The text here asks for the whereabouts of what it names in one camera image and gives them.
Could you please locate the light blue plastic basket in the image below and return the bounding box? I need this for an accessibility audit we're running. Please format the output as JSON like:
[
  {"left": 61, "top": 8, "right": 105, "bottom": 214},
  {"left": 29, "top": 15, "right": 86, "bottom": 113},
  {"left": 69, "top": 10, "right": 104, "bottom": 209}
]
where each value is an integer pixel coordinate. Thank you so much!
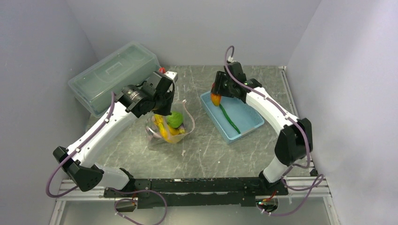
[{"left": 200, "top": 91, "right": 265, "bottom": 144}]

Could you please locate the yellow banana bunch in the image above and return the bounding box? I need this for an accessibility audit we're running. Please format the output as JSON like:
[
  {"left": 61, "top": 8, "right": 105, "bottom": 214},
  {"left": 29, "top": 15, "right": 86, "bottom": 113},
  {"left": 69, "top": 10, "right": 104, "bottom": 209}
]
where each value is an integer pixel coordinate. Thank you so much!
[{"left": 152, "top": 114, "right": 186, "bottom": 144}]

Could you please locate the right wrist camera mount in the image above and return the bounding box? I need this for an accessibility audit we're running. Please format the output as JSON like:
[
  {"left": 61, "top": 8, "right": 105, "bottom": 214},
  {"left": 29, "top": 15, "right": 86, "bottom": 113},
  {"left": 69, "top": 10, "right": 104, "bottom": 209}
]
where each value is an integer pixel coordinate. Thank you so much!
[{"left": 224, "top": 61, "right": 246, "bottom": 83}]

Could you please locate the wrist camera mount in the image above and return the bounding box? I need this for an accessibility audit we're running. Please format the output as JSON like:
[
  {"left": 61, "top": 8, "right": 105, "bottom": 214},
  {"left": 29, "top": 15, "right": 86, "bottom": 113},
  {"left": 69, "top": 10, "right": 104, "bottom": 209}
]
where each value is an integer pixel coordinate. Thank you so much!
[
  {"left": 224, "top": 61, "right": 246, "bottom": 83},
  {"left": 141, "top": 71, "right": 178, "bottom": 100}
]

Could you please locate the clear green storage box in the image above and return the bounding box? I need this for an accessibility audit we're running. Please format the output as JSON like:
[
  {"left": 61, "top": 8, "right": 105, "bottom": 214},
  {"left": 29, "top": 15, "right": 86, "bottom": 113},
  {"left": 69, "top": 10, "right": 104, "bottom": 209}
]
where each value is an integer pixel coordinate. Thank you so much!
[{"left": 68, "top": 41, "right": 160, "bottom": 118}]

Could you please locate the purple cable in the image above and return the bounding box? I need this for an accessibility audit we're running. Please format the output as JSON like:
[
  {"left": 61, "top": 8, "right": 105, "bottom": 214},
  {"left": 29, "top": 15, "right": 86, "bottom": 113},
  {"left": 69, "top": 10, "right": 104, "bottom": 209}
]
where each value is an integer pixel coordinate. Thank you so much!
[
  {"left": 46, "top": 91, "right": 116, "bottom": 198},
  {"left": 224, "top": 45, "right": 325, "bottom": 217}
]

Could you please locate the small green lime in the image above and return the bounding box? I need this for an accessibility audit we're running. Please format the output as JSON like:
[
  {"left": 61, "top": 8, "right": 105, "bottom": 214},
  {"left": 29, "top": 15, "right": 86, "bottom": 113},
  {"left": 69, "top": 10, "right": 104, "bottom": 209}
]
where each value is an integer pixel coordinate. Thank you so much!
[{"left": 166, "top": 111, "right": 184, "bottom": 128}]

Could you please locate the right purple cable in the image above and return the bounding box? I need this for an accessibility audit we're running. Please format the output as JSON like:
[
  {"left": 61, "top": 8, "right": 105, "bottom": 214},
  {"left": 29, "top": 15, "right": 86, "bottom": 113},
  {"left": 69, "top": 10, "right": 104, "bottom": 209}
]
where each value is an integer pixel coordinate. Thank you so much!
[{"left": 224, "top": 45, "right": 325, "bottom": 217}]

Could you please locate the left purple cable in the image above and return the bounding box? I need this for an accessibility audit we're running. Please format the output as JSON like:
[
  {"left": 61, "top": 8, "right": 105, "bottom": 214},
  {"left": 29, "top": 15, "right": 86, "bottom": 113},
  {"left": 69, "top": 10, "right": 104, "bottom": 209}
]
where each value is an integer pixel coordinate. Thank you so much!
[{"left": 46, "top": 91, "right": 116, "bottom": 198}]

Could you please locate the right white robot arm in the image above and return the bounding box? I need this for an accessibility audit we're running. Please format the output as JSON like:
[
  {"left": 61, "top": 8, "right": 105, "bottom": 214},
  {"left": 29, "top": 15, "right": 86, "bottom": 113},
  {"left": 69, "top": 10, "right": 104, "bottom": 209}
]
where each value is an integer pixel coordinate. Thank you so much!
[{"left": 211, "top": 71, "right": 312, "bottom": 195}]

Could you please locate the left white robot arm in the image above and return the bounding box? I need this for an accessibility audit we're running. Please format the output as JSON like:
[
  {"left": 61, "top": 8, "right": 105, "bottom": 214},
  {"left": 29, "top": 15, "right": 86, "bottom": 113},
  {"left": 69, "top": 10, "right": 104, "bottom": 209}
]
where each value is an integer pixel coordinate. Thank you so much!
[{"left": 53, "top": 82, "right": 175, "bottom": 197}]

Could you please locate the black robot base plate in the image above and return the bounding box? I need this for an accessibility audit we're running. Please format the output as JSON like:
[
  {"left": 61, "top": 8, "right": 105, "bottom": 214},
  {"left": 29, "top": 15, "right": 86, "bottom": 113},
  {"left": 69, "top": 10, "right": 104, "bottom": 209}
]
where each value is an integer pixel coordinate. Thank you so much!
[{"left": 103, "top": 177, "right": 288, "bottom": 209}]

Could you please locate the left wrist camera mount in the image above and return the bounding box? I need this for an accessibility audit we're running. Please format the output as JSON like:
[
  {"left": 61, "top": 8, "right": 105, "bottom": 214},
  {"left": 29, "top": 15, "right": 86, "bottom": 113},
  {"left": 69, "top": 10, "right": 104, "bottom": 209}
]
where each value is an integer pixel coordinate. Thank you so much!
[{"left": 141, "top": 71, "right": 178, "bottom": 100}]

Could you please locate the green chili pepper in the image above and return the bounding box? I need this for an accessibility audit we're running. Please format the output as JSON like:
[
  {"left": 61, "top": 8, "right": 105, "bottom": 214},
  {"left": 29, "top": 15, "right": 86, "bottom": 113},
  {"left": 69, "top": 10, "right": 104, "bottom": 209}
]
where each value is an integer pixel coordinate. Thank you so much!
[{"left": 219, "top": 104, "right": 241, "bottom": 134}]

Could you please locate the red orange mango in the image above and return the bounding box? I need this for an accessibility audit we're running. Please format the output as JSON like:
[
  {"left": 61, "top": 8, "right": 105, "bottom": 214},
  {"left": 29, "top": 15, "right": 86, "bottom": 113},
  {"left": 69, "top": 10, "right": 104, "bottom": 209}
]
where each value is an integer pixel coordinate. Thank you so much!
[{"left": 210, "top": 93, "right": 222, "bottom": 107}]

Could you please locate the clear zip top bag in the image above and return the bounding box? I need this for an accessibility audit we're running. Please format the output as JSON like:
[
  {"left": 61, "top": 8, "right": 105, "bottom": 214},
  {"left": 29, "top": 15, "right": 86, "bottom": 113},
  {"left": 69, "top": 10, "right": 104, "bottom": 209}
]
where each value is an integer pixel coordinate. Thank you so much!
[{"left": 145, "top": 99, "right": 195, "bottom": 147}]

